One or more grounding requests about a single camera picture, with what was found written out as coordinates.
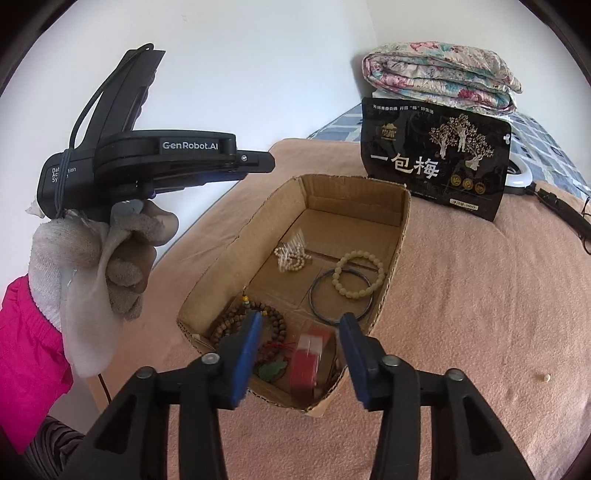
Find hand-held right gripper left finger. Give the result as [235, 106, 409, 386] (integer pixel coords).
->
[78, 310, 265, 480]

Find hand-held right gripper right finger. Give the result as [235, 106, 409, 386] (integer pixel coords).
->
[339, 312, 539, 480]

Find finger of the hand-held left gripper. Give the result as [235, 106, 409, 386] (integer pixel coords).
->
[148, 150, 276, 197]

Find green pendant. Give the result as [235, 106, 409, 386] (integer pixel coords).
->
[252, 340, 296, 384]

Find brown wooden bead necklace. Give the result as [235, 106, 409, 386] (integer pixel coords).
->
[210, 295, 288, 358]

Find red strap wristwatch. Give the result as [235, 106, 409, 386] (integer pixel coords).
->
[288, 323, 335, 400]

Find dark blue bangle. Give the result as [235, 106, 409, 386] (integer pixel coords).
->
[309, 269, 376, 324]

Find cream bead bracelet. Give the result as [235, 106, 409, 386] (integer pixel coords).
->
[332, 250, 385, 301]

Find white pearl necklace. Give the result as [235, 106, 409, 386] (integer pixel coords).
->
[273, 229, 315, 273]

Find brown cardboard box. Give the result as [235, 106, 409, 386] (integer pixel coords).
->
[177, 174, 411, 416]

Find person's left forearm pink sleeve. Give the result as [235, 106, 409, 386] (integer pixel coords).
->
[0, 274, 75, 444]

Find person's left hand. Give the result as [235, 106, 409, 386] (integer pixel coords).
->
[25, 198, 180, 379]

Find pink fleece blanket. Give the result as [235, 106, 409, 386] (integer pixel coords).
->
[88, 137, 591, 480]

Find black snack bag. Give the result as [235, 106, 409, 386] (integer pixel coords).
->
[360, 96, 513, 223]

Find folded floral quilt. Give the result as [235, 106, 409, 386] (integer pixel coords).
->
[361, 41, 523, 115]

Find dark patterned pants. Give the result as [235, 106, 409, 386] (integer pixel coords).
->
[18, 413, 88, 480]

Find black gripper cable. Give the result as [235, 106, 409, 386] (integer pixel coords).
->
[54, 43, 155, 217]

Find white ring light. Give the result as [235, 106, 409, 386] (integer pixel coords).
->
[501, 154, 536, 191]

